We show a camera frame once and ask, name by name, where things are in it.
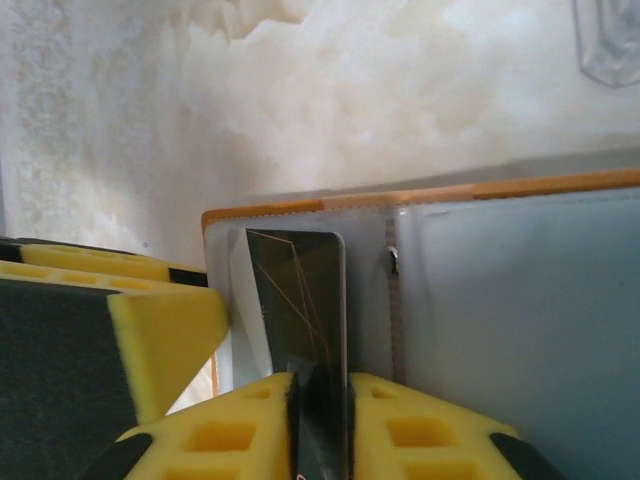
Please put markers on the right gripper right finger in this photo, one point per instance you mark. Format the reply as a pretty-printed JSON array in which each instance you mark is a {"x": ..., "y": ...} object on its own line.
[{"x": 425, "y": 445}]

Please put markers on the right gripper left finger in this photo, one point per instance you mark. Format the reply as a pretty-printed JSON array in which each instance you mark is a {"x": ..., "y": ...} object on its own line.
[{"x": 225, "y": 440}]

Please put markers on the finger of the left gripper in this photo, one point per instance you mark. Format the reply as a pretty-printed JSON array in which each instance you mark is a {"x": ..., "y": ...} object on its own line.
[
  {"x": 60, "y": 360},
  {"x": 100, "y": 257}
]

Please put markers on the black card with gold lines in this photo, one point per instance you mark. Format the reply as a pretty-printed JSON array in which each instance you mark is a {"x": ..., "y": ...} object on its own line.
[{"x": 310, "y": 310}]

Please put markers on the orange card holder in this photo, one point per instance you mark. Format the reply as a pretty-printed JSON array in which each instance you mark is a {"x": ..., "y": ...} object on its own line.
[{"x": 500, "y": 300}]

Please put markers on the clear acrylic card stand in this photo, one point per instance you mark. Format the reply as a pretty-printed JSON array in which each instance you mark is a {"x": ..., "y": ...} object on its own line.
[{"x": 610, "y": 50}]

